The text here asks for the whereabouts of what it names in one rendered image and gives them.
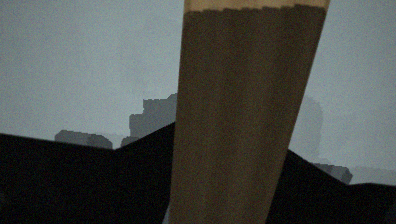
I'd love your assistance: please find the brown wooden board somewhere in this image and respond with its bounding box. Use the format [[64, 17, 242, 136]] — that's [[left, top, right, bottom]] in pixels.
[[168, 0, 331, 224]]

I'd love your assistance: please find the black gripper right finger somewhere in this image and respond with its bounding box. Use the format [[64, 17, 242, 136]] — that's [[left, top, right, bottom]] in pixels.
[[265, 149, 396, 224]]

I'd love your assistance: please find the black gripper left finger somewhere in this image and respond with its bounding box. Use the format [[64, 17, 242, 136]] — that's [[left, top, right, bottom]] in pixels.
[[0, 122, 175, 224]]

